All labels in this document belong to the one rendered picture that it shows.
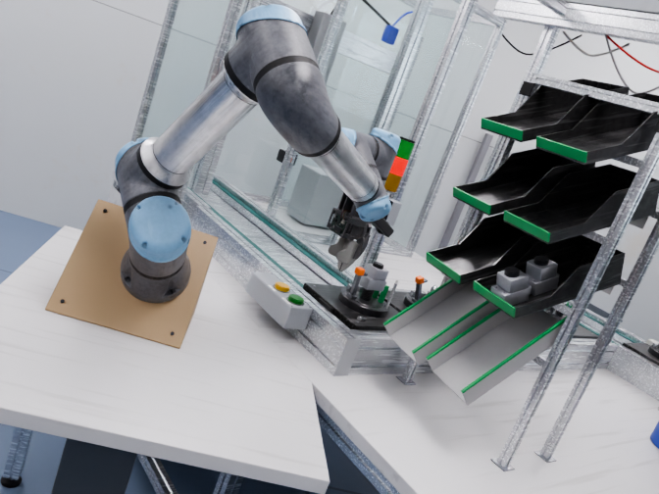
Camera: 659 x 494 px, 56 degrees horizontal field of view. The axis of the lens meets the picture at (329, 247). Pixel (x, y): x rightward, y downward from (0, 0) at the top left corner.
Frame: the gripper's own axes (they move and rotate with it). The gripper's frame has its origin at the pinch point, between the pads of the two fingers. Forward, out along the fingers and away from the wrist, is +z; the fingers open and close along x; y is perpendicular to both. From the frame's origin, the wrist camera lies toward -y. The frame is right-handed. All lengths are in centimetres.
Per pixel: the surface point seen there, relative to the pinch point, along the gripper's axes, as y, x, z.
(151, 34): -42, -286, -31
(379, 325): -7.8, 11.4, 10.4
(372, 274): -9.5, 1.0, 0.9
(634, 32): -114, -22, -95
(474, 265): -10.5, 28.7, -14.9
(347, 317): -0.2, 7.5, 10.4
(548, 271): -12, 45, -21
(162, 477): 11, -32, 90
